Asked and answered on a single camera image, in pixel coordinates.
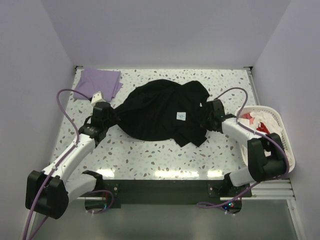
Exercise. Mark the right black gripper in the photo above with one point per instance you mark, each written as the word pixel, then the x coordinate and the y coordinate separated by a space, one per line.
pixel 204 123

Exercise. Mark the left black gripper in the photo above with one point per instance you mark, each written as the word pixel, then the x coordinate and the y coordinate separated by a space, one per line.
pixel 114 121

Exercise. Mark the black t shirt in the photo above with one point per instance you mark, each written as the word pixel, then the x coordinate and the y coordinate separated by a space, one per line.
pixel 162 109

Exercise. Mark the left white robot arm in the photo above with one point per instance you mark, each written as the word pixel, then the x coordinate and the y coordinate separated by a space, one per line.
pixel 50 191

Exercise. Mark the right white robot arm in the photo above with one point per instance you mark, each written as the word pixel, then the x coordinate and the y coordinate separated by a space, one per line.
pixel 266 157

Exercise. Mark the folded purple t shirt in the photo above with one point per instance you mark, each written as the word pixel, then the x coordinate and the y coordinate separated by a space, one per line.
pixel 95 80

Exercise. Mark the white red print t shirt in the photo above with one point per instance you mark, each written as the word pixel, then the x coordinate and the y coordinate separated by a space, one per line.
pixel 264 122

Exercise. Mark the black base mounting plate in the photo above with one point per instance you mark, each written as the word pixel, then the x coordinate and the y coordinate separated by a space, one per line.
pixel 201 193

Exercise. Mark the white laundry basket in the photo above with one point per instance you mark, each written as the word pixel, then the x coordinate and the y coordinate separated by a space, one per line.
pixel 287 148

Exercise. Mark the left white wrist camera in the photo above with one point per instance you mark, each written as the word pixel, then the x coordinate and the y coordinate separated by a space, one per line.
pixel 97 98

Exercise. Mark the aluminium frame rail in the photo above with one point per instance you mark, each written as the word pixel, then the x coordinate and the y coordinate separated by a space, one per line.
pixel 273 190

